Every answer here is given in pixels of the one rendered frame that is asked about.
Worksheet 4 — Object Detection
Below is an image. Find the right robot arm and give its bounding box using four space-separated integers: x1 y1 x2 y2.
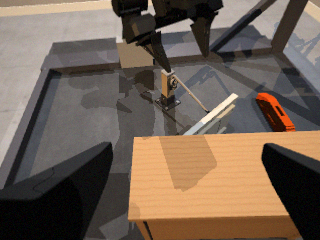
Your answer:
111 0 209 39

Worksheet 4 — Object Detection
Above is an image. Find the wooden post with metal hook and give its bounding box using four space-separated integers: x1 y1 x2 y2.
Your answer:
155 69 210 114

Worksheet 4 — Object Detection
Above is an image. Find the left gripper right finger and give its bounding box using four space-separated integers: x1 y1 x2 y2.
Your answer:
261 143 320 240

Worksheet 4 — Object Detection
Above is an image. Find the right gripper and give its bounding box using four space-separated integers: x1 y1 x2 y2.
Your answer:
123 0 224 73

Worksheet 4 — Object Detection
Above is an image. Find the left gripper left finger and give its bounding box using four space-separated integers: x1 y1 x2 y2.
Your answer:
0 142 113 240

